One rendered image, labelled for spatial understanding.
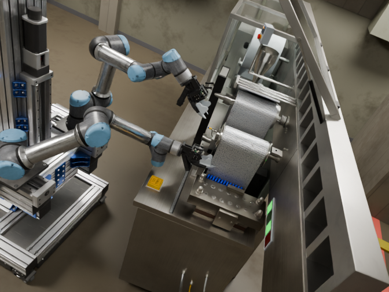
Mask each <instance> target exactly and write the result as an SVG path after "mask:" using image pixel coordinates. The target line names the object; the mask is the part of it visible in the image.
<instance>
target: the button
mask: <svg viewBox="0 0 389 292"><path fill-rule="evenodd" d="M163 181H164V180H163V179H161V178H158V177H156V176H153V175H152V176H151V178H150V180H149V182H148V185H147V186H149V187H152V188H154V189H156V190H159V189H160V187H161V185H162V183H163Z"/></svg>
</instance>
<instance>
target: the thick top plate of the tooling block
mask: <svg viewBox="0 0 389 292"><path fill-rule="evenodd" d="M199 176H200V175H198V174H197V176H196V178H195V181H194V183H193V186H192V189H191V191H190V194H189V197H188V199H187V202H188V203H191V204H193V205H195V206H198V207H201V208H203V209H206V210H208V211H211V212H213V213H215V214H217V212H218V210H219V209H220V208H221V209H224V210H226V211H229V212H231V213H233V214H236V215H238V219H237V221H236V222H238V223H240V224H243V225H245V226H248V227H250V228H253V229H255V230H257V231H260V230H261V229H262V227H263V226H264V224H265V212H266V202H265V201H263V203H262V205H261V206H259V205H257V204H256V201H257V200H258V198H255V197H253V196H251V195H248V194H245V193H244V195H240V194H237V193H235V192H233V191H230V190H228V189H226V188H227V186H225V185H223V184H220V183H218V182H216V181H213V180H210V179H208V178H205V180H204V182H199V181H198V178H199ZM199 186H202V187H203V193H202V195H197V194H196V193H195V192H196V189H197V188H198V187H199ZM258 210H262V211H263V214H262V216H261V219H257V218H255V216H254V214H255V213H256V212H257V211H258Z"/></svg>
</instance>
